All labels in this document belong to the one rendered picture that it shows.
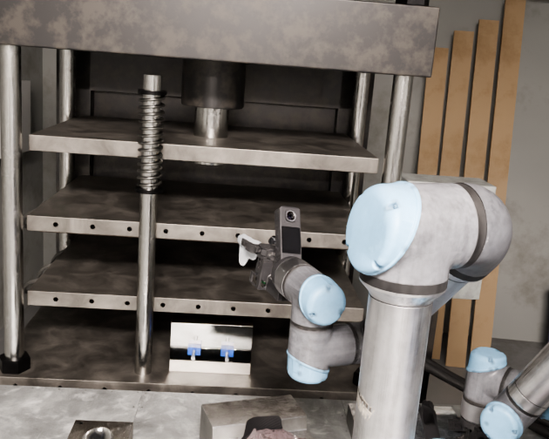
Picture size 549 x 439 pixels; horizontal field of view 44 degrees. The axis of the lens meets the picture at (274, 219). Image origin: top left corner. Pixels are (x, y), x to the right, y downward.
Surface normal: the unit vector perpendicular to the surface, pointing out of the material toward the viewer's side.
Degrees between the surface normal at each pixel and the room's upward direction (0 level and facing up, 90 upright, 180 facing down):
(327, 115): 90
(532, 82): 90
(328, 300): 90
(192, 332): 90
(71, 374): 0
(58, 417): 0
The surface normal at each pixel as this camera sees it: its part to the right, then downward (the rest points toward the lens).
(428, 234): 0.38, 0.15
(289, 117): 0.05, 0.24
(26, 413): 0.07, -0.97
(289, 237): 0.44, -0.26
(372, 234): -0.90, -0.11
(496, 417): -0.64, 0.13
